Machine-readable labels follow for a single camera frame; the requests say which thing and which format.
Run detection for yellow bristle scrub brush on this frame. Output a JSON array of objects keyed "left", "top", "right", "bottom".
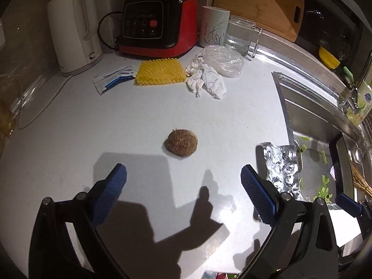
[{"left": 135, "top": 58, "right": 186, "bottom": 86}]

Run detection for wooden cutting board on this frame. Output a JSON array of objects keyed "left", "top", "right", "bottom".
[{"left": 214, "top": 0, "right": 305, "bottom": 42}]

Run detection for red black blender base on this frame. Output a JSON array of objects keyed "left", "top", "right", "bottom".
[{"left": 117, "top": 0, "right": 197, "bottom": 58}]

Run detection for black power cable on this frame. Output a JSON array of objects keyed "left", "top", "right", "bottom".
[{"left": 96, "top": 11, "right": 123, "bottom": 52}]

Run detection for steel faucet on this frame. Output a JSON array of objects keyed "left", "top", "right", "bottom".
[{"left": 337, "top": 52, "right": 371, "bottom": 114}]

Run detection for crumpled white paper tissue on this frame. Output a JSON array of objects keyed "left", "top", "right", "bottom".
[{"left": 185, "top": 57, "right": 226, "bottom": 100}]

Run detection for blue white paper packet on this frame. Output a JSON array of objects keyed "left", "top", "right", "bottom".
[{"left": 93, "top": 66, "right": 137, "bottom": 95}]

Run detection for clear glass mug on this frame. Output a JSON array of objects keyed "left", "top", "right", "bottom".
[{"left": 224, "top": 15, "right": 262, "bottom": 59}]

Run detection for silver foil blister pack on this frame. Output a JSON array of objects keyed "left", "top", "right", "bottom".
[{"left": 260, "top": 142, "right": 308, "bottom": 202}]

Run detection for stainless steel sink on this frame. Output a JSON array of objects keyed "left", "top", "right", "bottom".
[{"left": 272, "top": 72, "right": 371, "bottom": 202}]

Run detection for yellow bowl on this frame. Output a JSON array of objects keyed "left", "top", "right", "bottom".
[{"left": 319, "top": 46, "right": 340, "bottom": 70}]

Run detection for red snack wrapper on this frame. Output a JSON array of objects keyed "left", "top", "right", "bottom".
[{"left": 202, "top": 271, "right": 240, "bottom": 279}]

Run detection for white ceramic cup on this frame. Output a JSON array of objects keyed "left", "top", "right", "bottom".
[{"left": 199, "top": 6, "right": 230, "bottom": 47}]

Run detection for white electric kettle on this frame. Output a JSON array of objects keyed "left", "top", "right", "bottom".
[{"left": 47, "top": 0, "right": 102, "bottom": 77}]

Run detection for clear plastic bag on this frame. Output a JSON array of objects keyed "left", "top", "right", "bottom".
[{"left": 200, "top": 45, "right": 244, "bottom": 78}]

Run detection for green vegetable scraps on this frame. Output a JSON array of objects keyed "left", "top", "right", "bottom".
[{"left": 296, "top": 135, "right": 336, "bottom": 203}]

